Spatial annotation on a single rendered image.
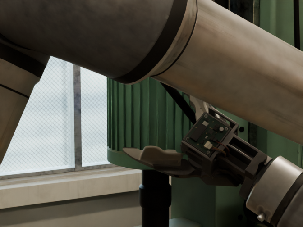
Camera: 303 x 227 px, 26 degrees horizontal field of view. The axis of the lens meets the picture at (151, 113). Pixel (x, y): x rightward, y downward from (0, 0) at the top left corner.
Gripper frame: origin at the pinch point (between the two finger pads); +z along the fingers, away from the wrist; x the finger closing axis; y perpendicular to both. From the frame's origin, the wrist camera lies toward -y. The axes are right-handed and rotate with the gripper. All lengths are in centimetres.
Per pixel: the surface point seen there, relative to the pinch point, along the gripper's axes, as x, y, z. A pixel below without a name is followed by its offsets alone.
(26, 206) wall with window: 7, -145, 68
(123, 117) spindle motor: 0.6, -7.6, 6.3
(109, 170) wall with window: -26, -156, 55
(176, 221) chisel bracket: 4.9, -29.5, -7.1
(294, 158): -13.1, -14.8, -20.2
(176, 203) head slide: 1.3, -32.1, -4.5
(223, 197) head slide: -2.6, -23.3, -12.8
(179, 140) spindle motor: -2.5, -10.0, -3.2
